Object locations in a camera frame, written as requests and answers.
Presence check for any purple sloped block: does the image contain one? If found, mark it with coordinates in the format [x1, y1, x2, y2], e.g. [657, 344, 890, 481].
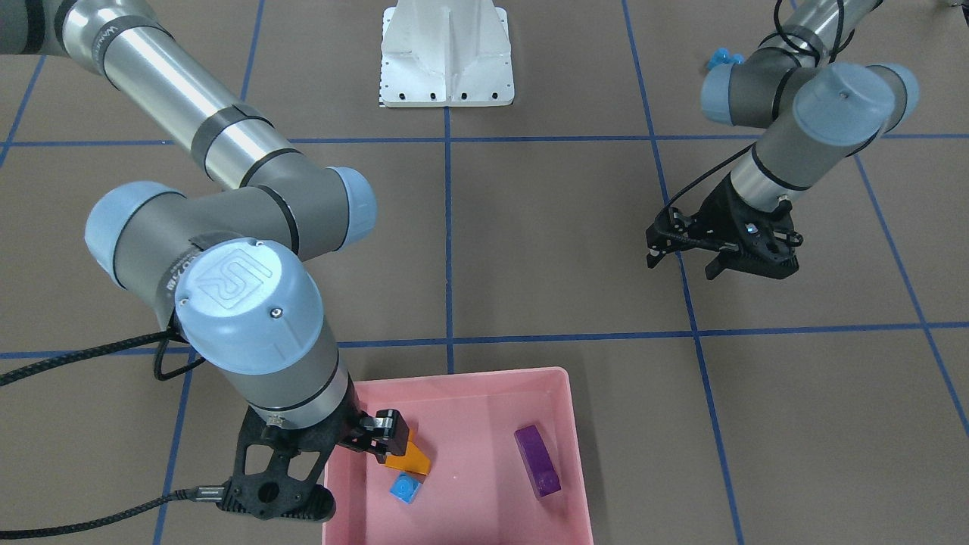
[513, 425, 562, 499]

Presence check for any small blue block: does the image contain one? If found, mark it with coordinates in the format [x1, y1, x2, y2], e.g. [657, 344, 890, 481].
[390, 472, 422, 505]

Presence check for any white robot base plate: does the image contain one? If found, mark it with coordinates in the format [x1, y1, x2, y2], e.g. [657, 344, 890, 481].
[379, 1, 516, 108]

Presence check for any orange sloped block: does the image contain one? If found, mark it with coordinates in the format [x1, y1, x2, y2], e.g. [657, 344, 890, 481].
[383, 431, 432, 477]

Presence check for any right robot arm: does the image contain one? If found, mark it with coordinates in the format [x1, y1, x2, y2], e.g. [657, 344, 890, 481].
[2, 1, 408, 540]

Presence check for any long blue block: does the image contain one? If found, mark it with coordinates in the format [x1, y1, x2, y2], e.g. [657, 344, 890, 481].
[706, 48, 746, 71]

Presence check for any brown paper table mat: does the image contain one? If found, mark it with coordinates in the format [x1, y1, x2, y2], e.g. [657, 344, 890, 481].
[1, 1, 967, 544]

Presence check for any pink plastic box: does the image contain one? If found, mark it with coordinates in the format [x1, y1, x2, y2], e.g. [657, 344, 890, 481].
[322, 368, 594, 544]

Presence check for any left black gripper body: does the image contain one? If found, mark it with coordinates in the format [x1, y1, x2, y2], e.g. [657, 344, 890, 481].
[645, 177, 803, 279]

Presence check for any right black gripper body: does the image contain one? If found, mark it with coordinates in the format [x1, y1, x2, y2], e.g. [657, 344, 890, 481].
[218, 385, 410, 523]

